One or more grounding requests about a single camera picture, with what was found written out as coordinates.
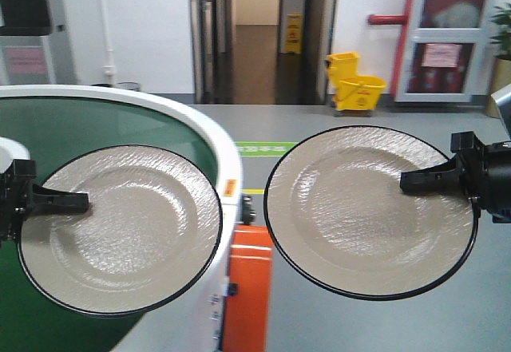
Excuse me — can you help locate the red fire pipe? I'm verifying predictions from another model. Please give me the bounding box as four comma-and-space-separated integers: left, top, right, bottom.
366, 0, 414, 100

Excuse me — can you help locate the green circular conveyor belt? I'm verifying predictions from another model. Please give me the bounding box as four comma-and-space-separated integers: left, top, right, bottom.
1, 97, 217, 351

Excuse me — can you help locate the yellow wet floor sign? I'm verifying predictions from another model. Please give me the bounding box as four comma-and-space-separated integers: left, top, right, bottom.
283, 14, 303, 54

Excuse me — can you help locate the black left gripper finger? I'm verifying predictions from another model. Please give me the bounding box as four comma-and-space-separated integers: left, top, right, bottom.
30, 184, 89, 216

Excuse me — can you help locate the water dispenser machine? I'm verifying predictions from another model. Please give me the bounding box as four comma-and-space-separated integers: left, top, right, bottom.
1, 0, 76, 85

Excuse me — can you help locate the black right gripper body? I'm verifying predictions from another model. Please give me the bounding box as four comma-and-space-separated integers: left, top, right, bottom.
450, 132, 510, 223

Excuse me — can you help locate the potted plant gold pot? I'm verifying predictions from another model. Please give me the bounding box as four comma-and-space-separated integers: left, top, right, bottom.
489, 0, 510, 95

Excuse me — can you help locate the black wire waste bin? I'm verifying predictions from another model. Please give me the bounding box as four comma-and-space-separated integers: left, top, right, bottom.
113, 81, 141, 92

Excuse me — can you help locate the beige plate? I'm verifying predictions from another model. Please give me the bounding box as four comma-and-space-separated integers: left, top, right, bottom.
263, 125, 477, 301
19, 145, 223, 316

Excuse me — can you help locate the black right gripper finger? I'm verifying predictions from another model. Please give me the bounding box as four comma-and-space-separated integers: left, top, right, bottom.
399, 156, 463, 196

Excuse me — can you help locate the orange conveyor side panel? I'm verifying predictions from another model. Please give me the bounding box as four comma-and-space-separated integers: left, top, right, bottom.
222, 224, 272, 351

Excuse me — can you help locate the fire hose cabinet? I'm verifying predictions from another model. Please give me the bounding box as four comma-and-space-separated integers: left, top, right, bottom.
390, 0, 495, 103

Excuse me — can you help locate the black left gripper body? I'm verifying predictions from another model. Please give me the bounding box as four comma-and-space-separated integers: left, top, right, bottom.
1, 159, 37, 241

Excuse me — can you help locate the white outer conveyor rim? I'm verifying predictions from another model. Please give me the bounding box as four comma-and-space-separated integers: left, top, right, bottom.
1, 85, 242, 351

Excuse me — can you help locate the yellow mop bucket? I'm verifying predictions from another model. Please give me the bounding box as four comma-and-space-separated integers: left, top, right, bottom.
326, 52, 386, 113

